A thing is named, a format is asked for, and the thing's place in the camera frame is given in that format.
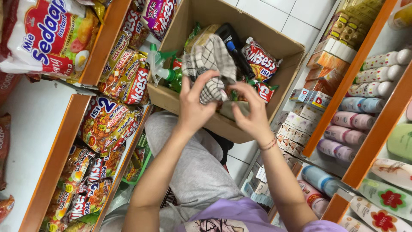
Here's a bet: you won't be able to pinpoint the person's right hand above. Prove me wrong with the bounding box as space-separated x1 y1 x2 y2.
229 81 275 146

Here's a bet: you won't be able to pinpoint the person's left hand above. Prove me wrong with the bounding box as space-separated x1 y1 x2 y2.
178 70 223 136

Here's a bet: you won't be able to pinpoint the black white checkered cloth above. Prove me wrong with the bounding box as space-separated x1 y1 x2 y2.
182 34 238 105

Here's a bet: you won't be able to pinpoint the beige folded cloth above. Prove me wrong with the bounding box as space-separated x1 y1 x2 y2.
220 101 252 122

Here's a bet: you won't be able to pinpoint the red white noodle packet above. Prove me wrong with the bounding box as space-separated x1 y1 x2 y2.
241 37 283 83
247 80 280 104

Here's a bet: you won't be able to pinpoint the stack of small white boxes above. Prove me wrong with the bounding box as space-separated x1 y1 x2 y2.
274 88 332 159

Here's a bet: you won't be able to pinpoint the green spray bottle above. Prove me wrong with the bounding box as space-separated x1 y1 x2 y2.
146 43 185 94

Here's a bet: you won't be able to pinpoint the person's grey trousers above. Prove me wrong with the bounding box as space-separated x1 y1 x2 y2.
98 110 245 232

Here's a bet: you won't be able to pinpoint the black bottle with blue cap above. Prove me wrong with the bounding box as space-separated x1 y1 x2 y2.
214 23 257 81

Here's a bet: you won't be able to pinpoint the yellow brown snack packet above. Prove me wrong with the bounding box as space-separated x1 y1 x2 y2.
184 24 221 55

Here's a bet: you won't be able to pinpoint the green plastic basket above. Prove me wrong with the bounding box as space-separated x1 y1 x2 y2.
122 134 152 186

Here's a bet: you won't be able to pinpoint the blue powder bottle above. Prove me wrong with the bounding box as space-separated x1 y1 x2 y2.
301 165 340 198

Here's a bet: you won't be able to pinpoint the stack of orange soap boxes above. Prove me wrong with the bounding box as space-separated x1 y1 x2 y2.
303 38 358 95

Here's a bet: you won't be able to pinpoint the brown cardboard box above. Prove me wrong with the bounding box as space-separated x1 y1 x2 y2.
146 0 306 144

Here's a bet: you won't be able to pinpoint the orange shelf of noodle packets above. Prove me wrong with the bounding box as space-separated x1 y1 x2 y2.
0 0 154 232

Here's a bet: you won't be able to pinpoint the pink powder bottle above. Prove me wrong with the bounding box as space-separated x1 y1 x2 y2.
297 180 330 219

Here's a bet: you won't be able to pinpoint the person's purple shirt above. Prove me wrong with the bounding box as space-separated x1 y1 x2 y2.
174 197 348 232

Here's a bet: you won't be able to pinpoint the purple noodle packet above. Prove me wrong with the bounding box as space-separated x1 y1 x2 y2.
141 0 178 42

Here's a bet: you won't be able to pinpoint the row of pastel powder bottles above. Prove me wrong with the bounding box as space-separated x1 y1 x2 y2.
316 48 412 163

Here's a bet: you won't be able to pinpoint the orange shelf of toiletries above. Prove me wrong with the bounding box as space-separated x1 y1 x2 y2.
240 0 412 232

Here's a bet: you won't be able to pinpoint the stack of yellow brown packets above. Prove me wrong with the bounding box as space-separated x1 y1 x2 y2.
321 0 385 49

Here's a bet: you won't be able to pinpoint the row of floral lotion bottles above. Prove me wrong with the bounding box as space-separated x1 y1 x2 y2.
338 157 412 232

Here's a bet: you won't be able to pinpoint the large white noodle multipack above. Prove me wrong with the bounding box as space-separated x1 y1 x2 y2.
0 0 101 82

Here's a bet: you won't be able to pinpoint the red string bracelet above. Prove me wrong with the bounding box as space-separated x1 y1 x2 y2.
258 137 277 151

